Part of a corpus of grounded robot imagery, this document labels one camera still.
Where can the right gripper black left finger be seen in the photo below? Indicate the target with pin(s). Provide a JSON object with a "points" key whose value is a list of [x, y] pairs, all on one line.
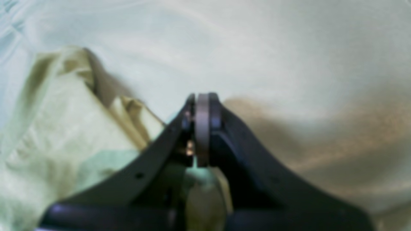
{"points": [[146, 194]]}

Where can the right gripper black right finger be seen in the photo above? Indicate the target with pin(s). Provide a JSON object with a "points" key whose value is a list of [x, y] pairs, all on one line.
{"points": [[265, 194]]}

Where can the light green T-shirt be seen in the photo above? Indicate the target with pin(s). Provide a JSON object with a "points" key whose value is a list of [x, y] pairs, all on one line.
{"points": [[62, 139]]}

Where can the green table cover cloth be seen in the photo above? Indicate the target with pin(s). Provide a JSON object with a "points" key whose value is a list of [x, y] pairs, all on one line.
{"points": [[324, 84]]}

